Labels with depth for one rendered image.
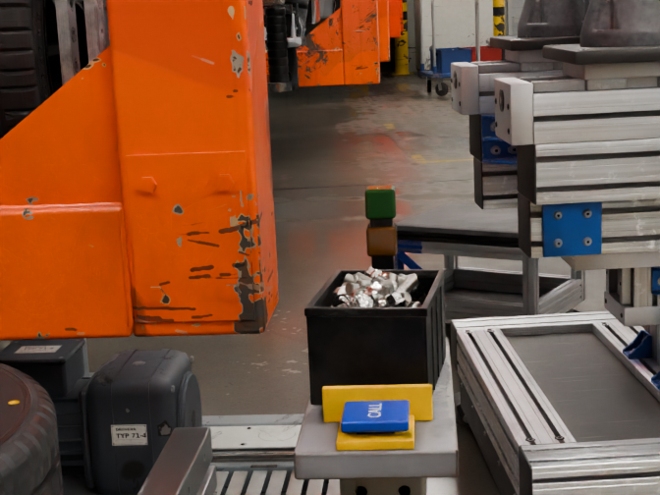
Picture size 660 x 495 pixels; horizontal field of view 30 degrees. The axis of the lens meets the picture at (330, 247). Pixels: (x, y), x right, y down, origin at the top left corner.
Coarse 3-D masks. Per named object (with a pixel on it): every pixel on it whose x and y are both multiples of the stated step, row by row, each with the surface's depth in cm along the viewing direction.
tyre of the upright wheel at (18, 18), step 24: (0, 0) 171; (24, 0) 172; (0, 24) 171; (24, 24) 172; (0, 48) 172; (24, 48) 172; (0, 72) 173; (24, 72) 173; (0, 96) 174; (24, 96) 174; (48, 96) 180; (0, 120) 176
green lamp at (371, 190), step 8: (368, 192) 160; (376, 192) 160; (384, 192) 160; (392, 192) 160; (368, 200) 161; (376, 200) 161; (384, 200) 161; (392, 200) 160; (368, 208) 161; (376, 208) 161; (384, 208) 161; (392, 208) 161; (368, 216) 161; (376, 216) 161; (384, 216) 161; (392, 216) 161
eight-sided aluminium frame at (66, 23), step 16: (64, 0) 176; (80, 0) 178; (96, 0) 176; (64, 16) 176; (96, 16) 176; (64, 32) 177; (96, 32) 176; (64, 48) 177; (96, 48) 177; (64, 64) 178; (80, 64) 182; (64, 80) 178
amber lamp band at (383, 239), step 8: (368, 224) 164; (368, 232) 162; (376, 232) 161; (384, 232) 161; (392, 232) 161; (368, 240) 162; (376, 240) 162; (384, 240) 162; (392, 240) 162; (368, 248) 162; (376, 248) 162; (384, 248) 162; (392, 248) 162
